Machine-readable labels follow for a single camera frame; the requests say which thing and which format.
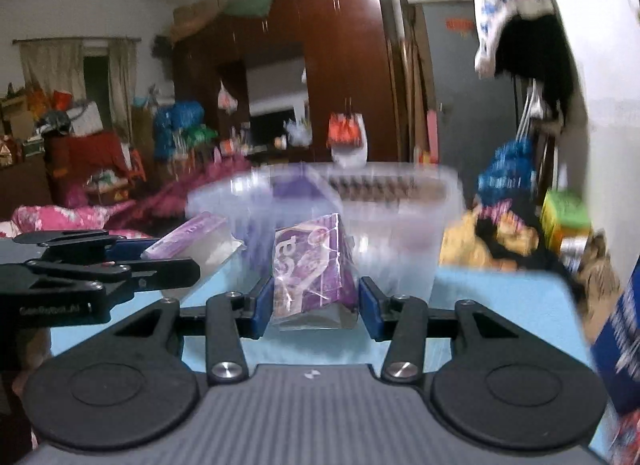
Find red plaid blanket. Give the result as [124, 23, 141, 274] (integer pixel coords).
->
[107, 155, 251, 230]

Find white black hanging jacket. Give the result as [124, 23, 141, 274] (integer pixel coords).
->
[472, 0, 576, 120]

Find blue plastic bag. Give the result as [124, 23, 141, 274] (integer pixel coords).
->
[477, 139, 538, 206]

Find pink floral blanket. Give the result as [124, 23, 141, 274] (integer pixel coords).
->
[10, 205, 151, 241]

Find brown wooden wardrobe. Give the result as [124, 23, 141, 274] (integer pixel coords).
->
[172, 0, 406, 166]

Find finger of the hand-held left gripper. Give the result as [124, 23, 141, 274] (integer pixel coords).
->
[12, 229, 162, 262]
[0, 257, 202, 296]

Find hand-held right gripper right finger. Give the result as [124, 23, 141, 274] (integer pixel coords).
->
[359, 276, 526, 387]

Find white pink plastic bag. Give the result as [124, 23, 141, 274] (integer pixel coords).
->
[217, 82, 238, 113]

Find orange plastic bag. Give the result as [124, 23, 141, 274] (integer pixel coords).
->
[327, 112, 368, 168]

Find purple pocket tissue packet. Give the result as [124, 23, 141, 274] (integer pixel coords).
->
[272, 213, 361, 331]
[141, 211, 246, 276]

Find wooden planks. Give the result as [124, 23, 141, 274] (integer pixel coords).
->
[400, 0, 436, 160]

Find red cloth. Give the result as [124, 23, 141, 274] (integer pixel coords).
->
[47, 132, 128, 196]

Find beige curtain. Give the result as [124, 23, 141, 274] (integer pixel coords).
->
[107, 39, 138, 130]
[20, 40, 86, 100]

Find green box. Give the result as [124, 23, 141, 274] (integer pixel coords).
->
[540, 189, 593, 253]

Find yellow patterned blanket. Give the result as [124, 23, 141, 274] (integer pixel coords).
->
[440, 202, 541, 268]

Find blue shopping bag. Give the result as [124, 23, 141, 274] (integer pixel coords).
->
[590, 270, 640, 416]

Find white patterned bag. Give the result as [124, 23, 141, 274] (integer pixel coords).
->
[65, 102, 103, 136]

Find cardboard boxes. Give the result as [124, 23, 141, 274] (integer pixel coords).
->
[170, 0, 226, 40]

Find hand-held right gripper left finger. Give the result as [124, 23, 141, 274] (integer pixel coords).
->
[107, 275, 275, 387]

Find clear plastic basket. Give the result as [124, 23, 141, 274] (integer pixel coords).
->
[186, 161, 466, 306]

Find pile of blue plastic bags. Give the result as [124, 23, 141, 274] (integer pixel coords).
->
[152, 101, 206, 160]

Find black television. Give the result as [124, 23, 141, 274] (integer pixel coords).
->
[249, 105, 308, 146]

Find brown paper bag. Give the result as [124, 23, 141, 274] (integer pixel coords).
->
[575, 230, 626, 341]

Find grey door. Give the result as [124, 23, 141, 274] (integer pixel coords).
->
[415, 0, 521, 166]

